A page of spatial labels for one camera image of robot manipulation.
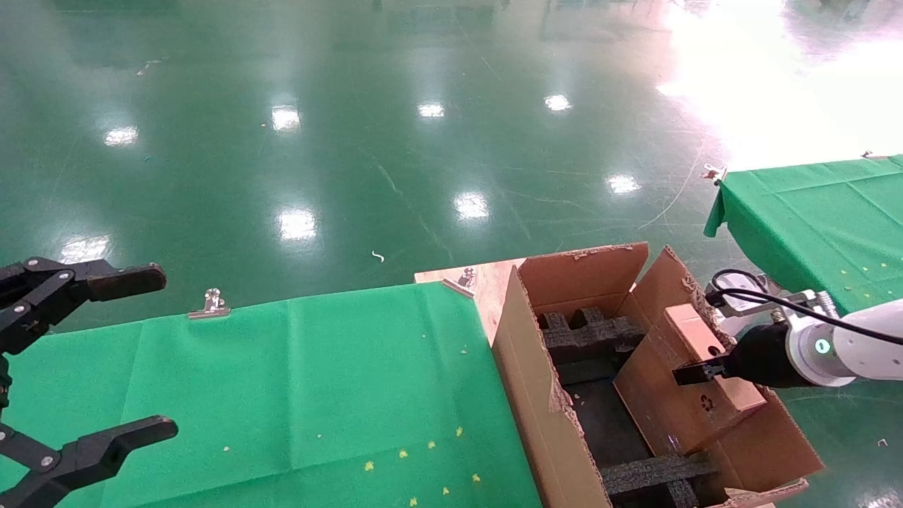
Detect green tablecloth on neighbouring table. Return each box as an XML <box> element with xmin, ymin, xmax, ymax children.
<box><xmin>704</xmin><ymin>154</ymin><xmax>903</xmax><ymax>315</ymax></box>

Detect green tablecloth with yellow specks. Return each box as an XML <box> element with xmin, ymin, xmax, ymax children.
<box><xmin>0</xmin><ymin>282</ymin><xmax>544</xmax><ymax>508</ymax></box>

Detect large open cardboard carton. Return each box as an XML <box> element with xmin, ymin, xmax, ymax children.
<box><xmin>492</xmin><ymin>242</ymin><xmax>826</xmax><ymax>508</ymax></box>

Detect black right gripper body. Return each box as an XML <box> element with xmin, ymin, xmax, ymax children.
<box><xmin>727</xmin><ymin>321</ymin><xmax>801</xmax><ymax>390</ymax></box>

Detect small brown cardboard box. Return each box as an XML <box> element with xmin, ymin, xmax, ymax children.
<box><xmin>612</xmin><ymin>303</ymin><xmax>768</xmax><ymax>456</ymax></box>

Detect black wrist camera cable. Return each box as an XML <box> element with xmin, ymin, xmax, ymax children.
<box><xmin>708</xmin><ymin>268</ymin><xmax>903</xmax><ymax>330</ymax></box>

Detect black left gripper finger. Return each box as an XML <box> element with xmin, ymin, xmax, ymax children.
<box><xmin>0</xmin><ymin>258</ymin><xmax>168</xmax><ymax>356</ymax></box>
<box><xmin>0</xmin><ymin>415</ymin><xmax>179</xmax><ymax>508</ymax></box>

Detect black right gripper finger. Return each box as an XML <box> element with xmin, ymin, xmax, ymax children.
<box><xmin>672</xmin><ymin>356</ymin><xmax>734</xmax><ymax>387</ymax></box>

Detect black foam insert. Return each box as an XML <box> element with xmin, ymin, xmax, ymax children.
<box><xmin>538</xmin><ymin>306</ymin><xmax>646</xmax><ymax>365</ymax></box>
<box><xmin>600</xmin><ymin>454</ymin><xmax>715</xmax><ymax>508</ymax></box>

